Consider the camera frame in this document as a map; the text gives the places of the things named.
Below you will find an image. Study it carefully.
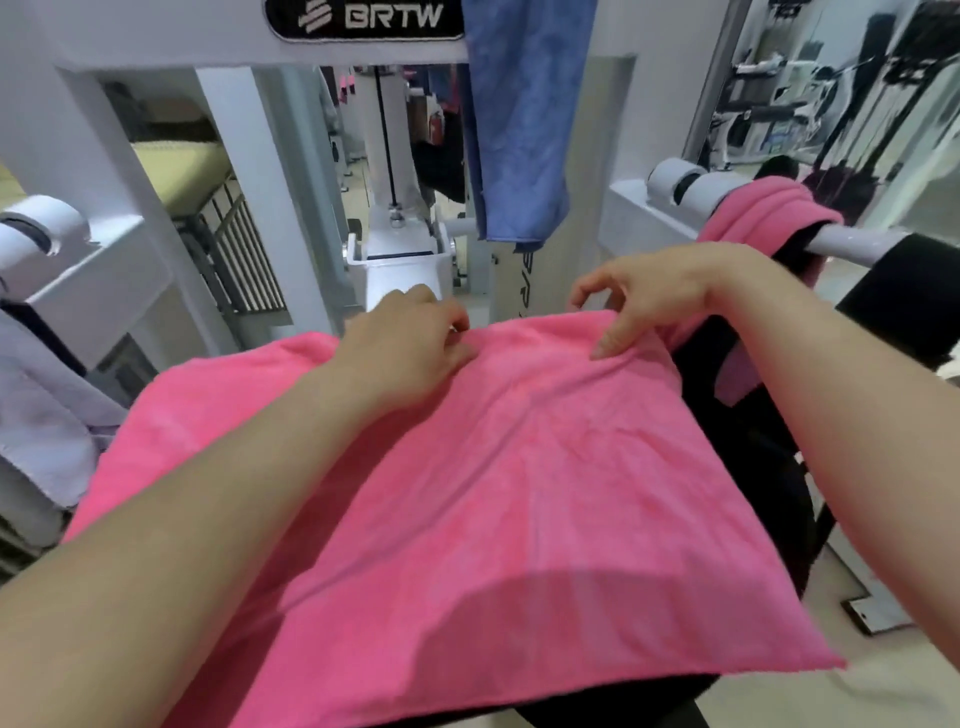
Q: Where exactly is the person's right hand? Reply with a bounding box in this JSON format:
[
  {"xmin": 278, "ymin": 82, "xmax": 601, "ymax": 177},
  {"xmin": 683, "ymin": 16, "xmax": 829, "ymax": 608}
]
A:
[{"xmin": 570, "ymin": 243, "xmax": 745, "ymax": 361}]

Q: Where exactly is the person's left hand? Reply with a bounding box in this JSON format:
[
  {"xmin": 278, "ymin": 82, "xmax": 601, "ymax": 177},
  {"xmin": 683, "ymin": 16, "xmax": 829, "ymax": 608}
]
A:
[{"xmin": 339, "ymin": 284, "xmax": 482, "ymax": 411}]

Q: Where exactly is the large pink towel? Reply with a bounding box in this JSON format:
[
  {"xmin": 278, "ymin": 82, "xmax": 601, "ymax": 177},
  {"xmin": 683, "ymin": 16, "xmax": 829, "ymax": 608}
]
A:
[{"xmin": 63, "ymin": 310, "xmax": 848, "ymax": 728}]

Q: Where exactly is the person's right forearm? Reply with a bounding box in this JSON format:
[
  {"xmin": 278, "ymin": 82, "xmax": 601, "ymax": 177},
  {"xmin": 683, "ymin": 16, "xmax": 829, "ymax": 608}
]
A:
[{"xmin": 708, "ymin": 251, "xmax": 960, "ymax": 670}]

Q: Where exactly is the person's left forearm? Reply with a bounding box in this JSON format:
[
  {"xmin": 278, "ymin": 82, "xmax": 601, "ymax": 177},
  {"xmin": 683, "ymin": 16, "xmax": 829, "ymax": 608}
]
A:
[{"xmin": 0, "ymin": 352, "xmax": 376, "ymax": 728}]

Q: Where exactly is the white weight carriage column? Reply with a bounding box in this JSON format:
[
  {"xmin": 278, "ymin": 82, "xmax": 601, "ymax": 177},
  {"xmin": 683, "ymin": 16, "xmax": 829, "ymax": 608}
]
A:
[{"xmin": 343, "ymin": 66, "xmax": 460, "ymax": 315}]

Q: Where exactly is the black seat pad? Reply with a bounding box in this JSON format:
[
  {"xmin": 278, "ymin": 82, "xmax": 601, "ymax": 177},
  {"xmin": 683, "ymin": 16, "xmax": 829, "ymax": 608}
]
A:
[{"xmin": 480, "ymin": 313, "xmax": 838, "ymax": 728}]

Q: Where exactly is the folded pink towel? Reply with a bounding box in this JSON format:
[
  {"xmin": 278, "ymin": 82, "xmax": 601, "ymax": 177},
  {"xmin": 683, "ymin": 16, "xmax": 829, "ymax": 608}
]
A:
[{"xmin": 667, "ymin": 176, "xmax": 846, "ymax": 410}]

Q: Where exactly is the blue hanging towel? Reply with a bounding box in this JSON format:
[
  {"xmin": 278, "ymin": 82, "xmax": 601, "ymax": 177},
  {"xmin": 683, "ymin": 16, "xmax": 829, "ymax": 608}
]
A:
[{"xmin": 459, "ymin": 0, "xmax": 599, "ymax": 252}]

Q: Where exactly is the yellow cushion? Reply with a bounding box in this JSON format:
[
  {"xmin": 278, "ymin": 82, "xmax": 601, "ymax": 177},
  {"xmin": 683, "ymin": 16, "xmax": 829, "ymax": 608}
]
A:
[{"xmin": 129, "ymin": 138, "xmax": 232, "ymax": 213}]

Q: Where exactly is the background gym equipment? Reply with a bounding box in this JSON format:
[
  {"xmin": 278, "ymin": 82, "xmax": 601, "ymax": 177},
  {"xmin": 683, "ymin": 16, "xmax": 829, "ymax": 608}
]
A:
[{"xmin": 703, "ymin": 0, "xmax": 960, "ymax": 226}]

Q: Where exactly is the black oval label plate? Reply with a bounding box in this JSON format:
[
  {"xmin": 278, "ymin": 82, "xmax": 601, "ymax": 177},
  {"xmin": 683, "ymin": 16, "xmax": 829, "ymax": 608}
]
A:
[{"xmin": 262, "ymin": 0, "xmax": 468, "ymax": 43}]

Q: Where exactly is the grey machine base foot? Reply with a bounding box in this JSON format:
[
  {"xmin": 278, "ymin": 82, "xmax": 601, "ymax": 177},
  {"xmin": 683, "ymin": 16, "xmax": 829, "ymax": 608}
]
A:
[{"xmin": 840, "ymin": 591, "xmax": 918, "ymax": 639}]

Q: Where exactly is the pale grey towel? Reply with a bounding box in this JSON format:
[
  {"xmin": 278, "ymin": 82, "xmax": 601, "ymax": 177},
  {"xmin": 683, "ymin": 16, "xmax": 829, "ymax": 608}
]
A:
[{"xmin": 0, "ymin": 306, "xmax": 129, "ymax": 513}]

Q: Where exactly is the dark metal rail grille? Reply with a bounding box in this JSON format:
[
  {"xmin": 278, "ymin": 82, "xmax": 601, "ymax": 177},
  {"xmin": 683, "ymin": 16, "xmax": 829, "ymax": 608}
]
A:
[{"xmin": 178, "ymin": 178, "xmax": 291, "ymax": 318}]

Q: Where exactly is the white handle bar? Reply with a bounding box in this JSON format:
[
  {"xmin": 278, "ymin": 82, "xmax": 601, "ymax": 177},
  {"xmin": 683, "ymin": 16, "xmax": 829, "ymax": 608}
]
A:
[
  {"xmin": 647, "ymin": 156, "xmax": 910, "ymax": 269},
  {"xmin": 0, "ymin": 195, "xmax": 93, "ymax": 280}
]

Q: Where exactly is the white gym machine frame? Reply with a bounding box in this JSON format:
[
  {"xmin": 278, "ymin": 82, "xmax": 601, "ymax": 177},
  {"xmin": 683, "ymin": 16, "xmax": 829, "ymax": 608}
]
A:
[{"xmin": 0, "ymin": 0, "xmax": 639, "ymax": 376}]

